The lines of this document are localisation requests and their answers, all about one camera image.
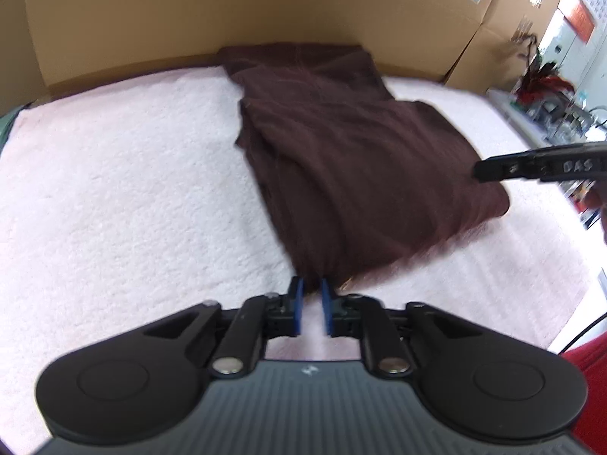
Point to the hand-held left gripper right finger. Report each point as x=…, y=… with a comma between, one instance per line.
x=326, y=308

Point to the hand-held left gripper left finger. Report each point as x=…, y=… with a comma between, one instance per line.
x=297, y=308

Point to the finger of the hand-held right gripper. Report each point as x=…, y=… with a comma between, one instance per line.
x=507, y=168

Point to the dark brown sweater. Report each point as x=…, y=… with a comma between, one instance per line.
x=355, y=166

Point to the person's right hand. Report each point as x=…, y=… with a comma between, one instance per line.
x=603, y=204

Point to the white desk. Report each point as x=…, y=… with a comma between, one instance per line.
x=507, y=104

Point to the red-leaved plant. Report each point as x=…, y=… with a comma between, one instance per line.
x=540, y=83

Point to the brown cardboard panel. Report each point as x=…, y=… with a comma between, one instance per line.
x=237, y=0
x=19, y=57
x=498, y=42

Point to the person's red clothing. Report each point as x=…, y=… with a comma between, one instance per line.
x=590, y=369

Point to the teal cloth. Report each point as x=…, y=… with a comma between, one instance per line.
x=9, y=125

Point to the red wall calendar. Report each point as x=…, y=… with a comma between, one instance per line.
x=581, y=9

